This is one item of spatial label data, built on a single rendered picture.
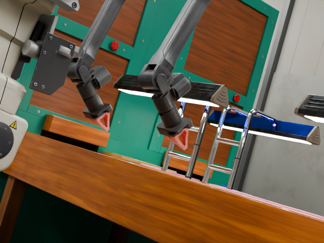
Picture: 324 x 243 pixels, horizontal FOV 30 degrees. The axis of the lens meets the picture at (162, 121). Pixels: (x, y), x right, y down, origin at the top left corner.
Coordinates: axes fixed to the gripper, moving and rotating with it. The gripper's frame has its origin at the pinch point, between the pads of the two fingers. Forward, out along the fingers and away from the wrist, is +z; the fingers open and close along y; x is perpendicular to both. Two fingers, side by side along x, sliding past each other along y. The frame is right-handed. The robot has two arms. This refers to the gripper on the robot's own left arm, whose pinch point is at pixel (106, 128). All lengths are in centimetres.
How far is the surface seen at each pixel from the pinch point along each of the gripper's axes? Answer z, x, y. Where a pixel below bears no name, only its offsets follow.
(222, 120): 33, -53, 4
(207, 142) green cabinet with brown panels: 65, -71, 46
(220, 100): 1.9, -27.4, -33.1
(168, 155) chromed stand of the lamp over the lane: 28.5, -21.4, 3.9
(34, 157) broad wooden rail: 1.9, 21.5, 22.1
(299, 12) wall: 60, -208, 83
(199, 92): -0.8, -26.5, -25.0
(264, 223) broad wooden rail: -1, 20, -92
